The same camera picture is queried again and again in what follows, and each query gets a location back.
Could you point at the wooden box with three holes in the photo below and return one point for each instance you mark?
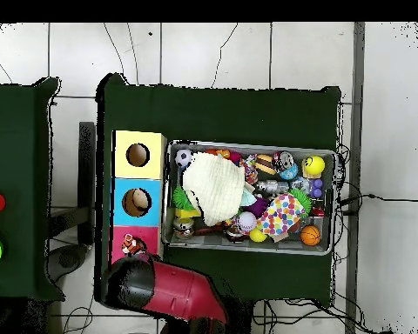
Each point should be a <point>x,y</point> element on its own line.
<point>149,167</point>

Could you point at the small soccer ball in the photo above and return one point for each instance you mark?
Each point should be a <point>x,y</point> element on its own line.
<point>184,157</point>

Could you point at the light blue muslin cloth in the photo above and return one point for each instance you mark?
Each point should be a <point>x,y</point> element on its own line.
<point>248,200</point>

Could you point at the plush hamburger toy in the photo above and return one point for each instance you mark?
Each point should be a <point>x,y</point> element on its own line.
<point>264,164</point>

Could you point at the small orange basketball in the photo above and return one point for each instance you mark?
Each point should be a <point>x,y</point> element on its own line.
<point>310,235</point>

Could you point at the shallow mesh bin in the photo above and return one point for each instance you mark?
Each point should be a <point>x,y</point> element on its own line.
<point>292,247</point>

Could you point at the large green spiky ball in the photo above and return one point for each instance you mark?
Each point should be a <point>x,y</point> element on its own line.
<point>179,198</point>

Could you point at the polka dot cloth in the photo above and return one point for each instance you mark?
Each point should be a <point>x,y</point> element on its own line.
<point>282,212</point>

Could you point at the white toy baseball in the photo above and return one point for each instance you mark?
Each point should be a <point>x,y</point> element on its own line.
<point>247,221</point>

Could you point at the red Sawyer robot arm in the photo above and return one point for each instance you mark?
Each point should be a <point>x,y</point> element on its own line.
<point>181,292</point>

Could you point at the dark green tablecloth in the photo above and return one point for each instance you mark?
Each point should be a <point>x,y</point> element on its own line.
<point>212,114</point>
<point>21,156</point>

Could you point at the orange striped tiger plush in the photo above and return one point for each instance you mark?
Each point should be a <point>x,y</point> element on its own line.
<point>132,245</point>

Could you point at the cream muslin cloth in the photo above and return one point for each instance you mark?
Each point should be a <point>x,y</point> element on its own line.
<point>216,188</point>

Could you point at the yellow ball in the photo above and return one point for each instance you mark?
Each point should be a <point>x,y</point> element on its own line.
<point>314,165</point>

